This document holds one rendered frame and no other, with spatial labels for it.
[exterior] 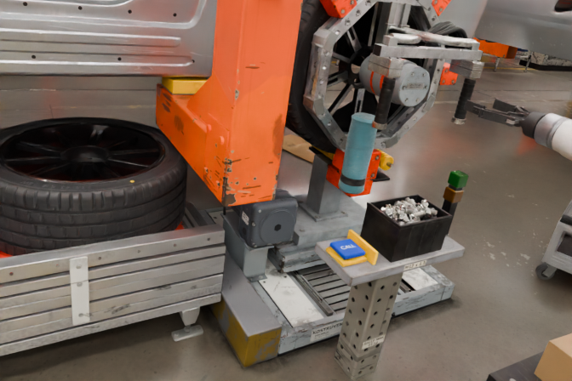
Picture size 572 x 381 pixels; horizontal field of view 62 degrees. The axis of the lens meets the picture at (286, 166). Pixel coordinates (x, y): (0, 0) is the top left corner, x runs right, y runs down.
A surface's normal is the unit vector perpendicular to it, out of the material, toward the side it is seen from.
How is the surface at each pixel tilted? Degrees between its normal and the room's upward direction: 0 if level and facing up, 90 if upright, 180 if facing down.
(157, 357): 0
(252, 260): 90
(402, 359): 0
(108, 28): 90
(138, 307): 90
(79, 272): 90
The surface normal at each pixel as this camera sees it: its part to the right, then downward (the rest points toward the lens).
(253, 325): 0.14, -0.91
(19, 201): -0.17, 0.37
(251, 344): 0.49, 0.40
